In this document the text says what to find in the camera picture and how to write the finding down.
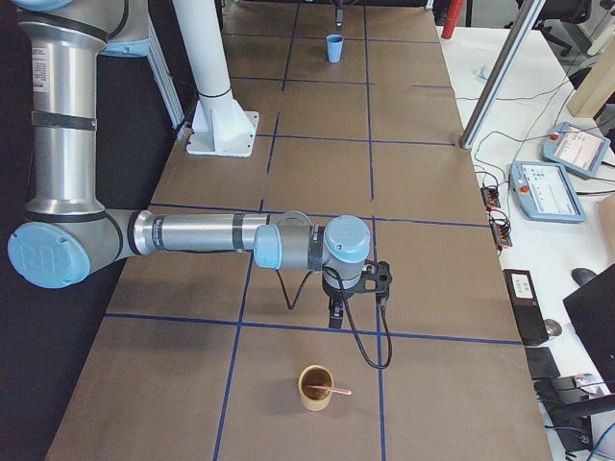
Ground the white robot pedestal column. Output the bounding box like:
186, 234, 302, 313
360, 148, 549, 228
173, 0, 259, 158

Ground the black rectangular box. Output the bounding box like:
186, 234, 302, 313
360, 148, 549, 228
503, 269, 549, 347

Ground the aluminium frame post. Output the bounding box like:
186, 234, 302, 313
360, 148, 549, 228
459, 0, 546, 150

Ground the black computer mouse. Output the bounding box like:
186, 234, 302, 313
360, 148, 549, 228
571, 268, 597, 286

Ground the far teach pendant tablet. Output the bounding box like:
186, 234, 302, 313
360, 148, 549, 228
541, 122, 610, 179

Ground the orange black connector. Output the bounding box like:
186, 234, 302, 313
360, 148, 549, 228
489, 218, 512, 250
480, 185, 501, 210

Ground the black laptop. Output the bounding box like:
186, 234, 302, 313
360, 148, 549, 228
563, 265, 614, 391

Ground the blue ribbed cup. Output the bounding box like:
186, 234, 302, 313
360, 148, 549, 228
326, 34, 344, 63

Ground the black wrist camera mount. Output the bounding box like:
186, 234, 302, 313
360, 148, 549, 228
353, 259, 393, 299

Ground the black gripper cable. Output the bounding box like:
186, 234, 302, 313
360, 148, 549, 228
277, 268, 392, 370

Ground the near teach pendant tablet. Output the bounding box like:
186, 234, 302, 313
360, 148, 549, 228
509, 161, 586, 224

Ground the lower orange black connector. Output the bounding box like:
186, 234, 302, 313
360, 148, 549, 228
489, 218, 512, 250

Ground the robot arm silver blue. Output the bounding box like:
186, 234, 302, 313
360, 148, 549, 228
8, 1, 378, 328

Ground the red cylinder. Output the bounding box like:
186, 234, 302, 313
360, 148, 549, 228
441, 0, 465, 39

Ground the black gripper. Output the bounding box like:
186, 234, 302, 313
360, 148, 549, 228
322, 280, 346, 329

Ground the teach pendant tablet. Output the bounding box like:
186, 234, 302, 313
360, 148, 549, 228
509, 161, 586, 224
541, 122, 610, 179

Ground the wooden bamboo cup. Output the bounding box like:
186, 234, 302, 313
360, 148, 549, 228
297, 364, 334, 412

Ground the upper orange black connector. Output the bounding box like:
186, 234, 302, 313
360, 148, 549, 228
480, 185, 501, 210

